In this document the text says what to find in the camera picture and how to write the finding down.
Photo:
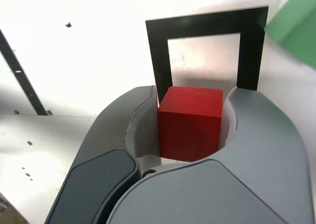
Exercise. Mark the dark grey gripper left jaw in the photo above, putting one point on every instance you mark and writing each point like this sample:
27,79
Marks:
98,159

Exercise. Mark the red cube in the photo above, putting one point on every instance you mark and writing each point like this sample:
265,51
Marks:
190,125

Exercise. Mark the black tape strip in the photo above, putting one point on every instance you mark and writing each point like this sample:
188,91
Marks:
29,93

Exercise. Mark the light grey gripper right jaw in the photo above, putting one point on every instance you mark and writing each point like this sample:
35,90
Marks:
222,194

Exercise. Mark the black tape square outline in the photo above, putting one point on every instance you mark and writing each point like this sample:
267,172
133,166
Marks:
158,60

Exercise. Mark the green cube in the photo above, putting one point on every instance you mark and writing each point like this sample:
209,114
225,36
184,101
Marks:
296,23

